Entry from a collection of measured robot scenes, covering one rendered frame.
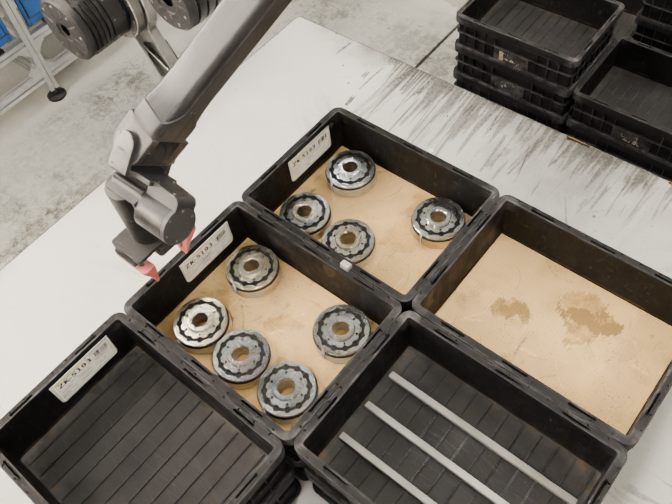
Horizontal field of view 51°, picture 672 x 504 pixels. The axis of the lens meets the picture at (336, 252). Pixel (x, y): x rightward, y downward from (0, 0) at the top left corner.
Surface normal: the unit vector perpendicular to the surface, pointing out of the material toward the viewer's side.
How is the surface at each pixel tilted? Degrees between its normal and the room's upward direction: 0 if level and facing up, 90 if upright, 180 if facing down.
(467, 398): 0
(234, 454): 0
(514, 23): 0
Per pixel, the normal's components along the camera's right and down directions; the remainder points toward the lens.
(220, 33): -0.48, 0.14
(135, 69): -0.10, -0.56
